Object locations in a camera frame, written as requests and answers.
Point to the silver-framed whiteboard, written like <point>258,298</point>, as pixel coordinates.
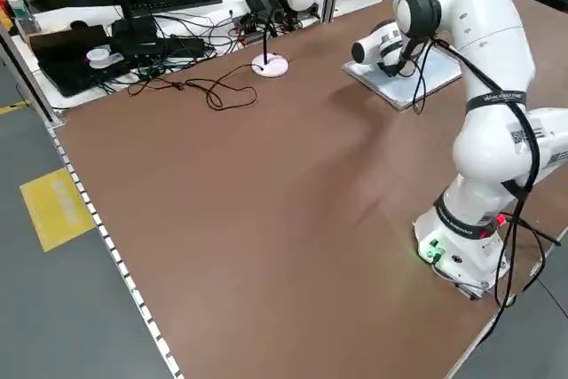
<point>444,73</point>

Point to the black desk mat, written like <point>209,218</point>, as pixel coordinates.
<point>71,59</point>

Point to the white desk lamp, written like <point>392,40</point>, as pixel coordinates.
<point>270,66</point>

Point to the small white dish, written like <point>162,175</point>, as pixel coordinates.
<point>100,57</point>

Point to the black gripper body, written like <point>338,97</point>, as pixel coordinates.
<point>392,69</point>

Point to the small bottle with white cap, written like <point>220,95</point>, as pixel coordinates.
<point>18,10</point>

